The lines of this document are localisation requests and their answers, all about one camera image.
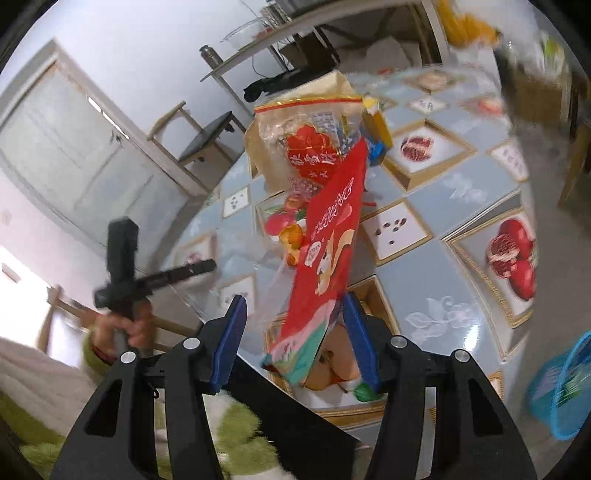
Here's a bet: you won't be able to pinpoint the yellow cardboard box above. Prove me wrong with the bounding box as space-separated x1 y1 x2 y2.
361 96 394 148

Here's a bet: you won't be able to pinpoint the wooden chair black seat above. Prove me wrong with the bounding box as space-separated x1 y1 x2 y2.
147 102 247 197

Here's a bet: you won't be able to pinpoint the clear plastic container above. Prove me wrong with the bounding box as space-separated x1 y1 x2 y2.
221 16 273 49

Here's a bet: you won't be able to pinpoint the brown paper bag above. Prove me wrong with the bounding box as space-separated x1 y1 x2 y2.
244 70 352 185

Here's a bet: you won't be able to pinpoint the yellow plastic bag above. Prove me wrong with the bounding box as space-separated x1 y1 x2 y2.
436 0 502 47

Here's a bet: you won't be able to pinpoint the fruit print tablecloth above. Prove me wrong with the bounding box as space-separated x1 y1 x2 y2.
173 62 539 453

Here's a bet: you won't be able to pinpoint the clear zip bag red label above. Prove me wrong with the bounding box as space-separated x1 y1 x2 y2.
254 95 370 268

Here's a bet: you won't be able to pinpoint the black cloth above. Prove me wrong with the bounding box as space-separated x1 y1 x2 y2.
243 69 315 102

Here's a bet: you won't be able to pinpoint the white panel door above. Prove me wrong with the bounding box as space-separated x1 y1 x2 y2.
0 39 208 259

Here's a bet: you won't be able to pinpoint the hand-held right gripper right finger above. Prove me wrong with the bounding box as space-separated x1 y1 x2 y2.
342 292 539 480

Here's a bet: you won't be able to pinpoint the pile of plastic bags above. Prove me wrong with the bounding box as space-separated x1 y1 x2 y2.
496 28 571 79

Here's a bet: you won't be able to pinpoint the red snack bag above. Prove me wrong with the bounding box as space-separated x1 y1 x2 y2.
261 138 370 386

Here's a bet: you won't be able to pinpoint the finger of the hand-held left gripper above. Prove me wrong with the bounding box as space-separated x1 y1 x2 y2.
137 258 218 291

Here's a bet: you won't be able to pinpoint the blue plastic basket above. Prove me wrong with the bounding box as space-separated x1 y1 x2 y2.
526 330 591 441

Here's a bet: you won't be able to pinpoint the long wooden side table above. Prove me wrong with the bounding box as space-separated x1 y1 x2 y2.
199 0 451 121

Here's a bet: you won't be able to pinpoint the black pants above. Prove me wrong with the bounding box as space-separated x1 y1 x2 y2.
231 364 361 480

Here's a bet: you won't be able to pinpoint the person's left hand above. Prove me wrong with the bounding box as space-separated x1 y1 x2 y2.
95 298 155 358

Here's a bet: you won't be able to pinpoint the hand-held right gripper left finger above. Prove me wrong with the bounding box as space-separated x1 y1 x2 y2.
48 294 247 480

